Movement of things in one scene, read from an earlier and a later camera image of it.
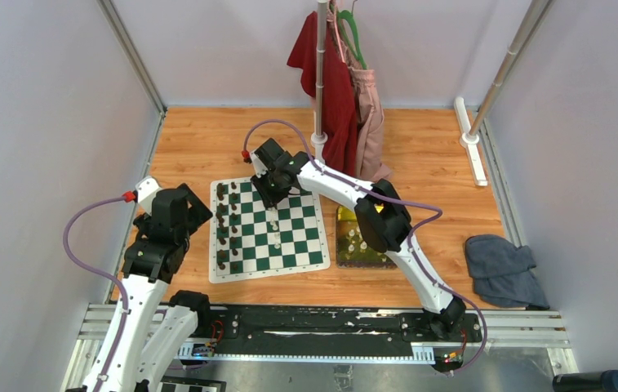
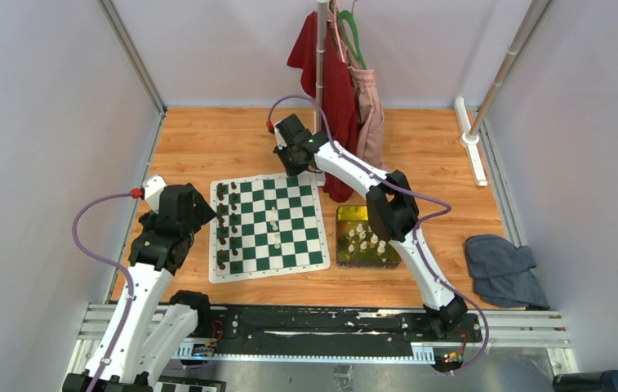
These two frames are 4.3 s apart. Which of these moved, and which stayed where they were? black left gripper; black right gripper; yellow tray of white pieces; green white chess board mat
Moved: black right gripper
Stayed: yellow tray of white pieces; black left gripper; green white chess board mat
